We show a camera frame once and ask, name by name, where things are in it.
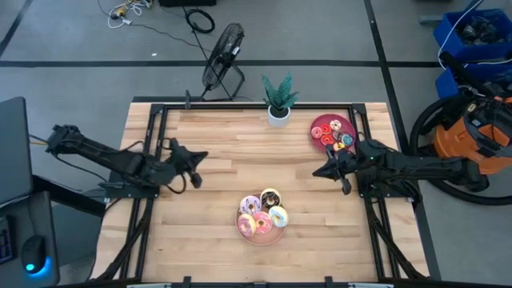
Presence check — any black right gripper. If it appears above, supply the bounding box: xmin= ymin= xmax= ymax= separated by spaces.
xmin=312 ymin=145 xmax=364 ymax=196

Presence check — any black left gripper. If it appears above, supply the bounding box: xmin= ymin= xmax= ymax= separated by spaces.
xmin=162 ymin=137 xmax=210 ymax=190

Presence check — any large lilac donut chocolate drizzle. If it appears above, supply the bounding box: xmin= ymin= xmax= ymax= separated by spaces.
xmin=239 ymin=194 xmax=263 ymax=216

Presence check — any large chocolate donut white drizzle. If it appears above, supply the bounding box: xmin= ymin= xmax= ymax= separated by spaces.
xmin=259 ymin=187 xmax=282 ymax=209

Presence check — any large white donut blue drizzle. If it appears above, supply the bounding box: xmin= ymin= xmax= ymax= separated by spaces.
xmin=268 ymin=205 xmax=290 ymax=229

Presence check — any large pink frosted donut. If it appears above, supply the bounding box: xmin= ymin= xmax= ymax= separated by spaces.
xmin=236 ymin=213 xmax=258 ymax=238

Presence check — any large pink donut white drizzle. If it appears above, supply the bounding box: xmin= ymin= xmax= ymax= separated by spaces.
xmin=252 ymin=210 xmax=274 ymax=235

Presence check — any pale pink plate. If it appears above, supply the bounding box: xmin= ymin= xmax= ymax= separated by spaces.
xmin=234 ymin=191 xmax=288 ymax=246

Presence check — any magenta plate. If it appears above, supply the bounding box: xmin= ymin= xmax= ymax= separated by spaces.
xmin=310 ymin=113 xmax=358 ymax=154

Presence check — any white plant pot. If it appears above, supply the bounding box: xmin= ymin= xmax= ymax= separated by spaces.
xmin=266 ymin=104 xmax=292 ymax=129

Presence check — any green snake plant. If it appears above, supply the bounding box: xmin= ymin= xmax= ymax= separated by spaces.
xmin=261 ymin=71 xmax=300 ymax=114

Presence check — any black floor fan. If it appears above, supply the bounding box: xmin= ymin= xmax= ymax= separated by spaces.
xmin=202 ymin=22 xmax=246 ymax=101

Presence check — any orange black shop vacuum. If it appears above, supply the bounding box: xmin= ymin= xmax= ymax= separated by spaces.
xmin=410 ymin=86 xmax=512 ymax=207

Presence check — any blue storage bin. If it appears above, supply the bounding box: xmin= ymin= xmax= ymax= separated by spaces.
xmin=434 ymin=63 xmax=512 ymax=99
xmin=433 ymin=8 xmax=512 ymax=63

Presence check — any dark grey laptop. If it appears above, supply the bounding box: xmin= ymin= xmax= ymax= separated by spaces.
xmin=0 ymin=96 xmax=34 ymax=207

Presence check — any black computer mouse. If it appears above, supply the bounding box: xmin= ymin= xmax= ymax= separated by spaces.
xmin=20 ymin=234 xmax=47 ymax=275

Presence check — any black keyboard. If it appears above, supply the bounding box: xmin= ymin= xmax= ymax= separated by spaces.
xmin=0 ymin=218 xmax=17 ymax=265

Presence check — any black rig frame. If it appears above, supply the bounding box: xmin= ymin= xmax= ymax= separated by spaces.
xmin=90 ymin=102 xmax=431 ymax=288

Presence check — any white cable bundle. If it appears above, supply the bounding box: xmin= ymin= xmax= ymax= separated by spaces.
xmin=106 ymin=0 xmax=153 ymax=30

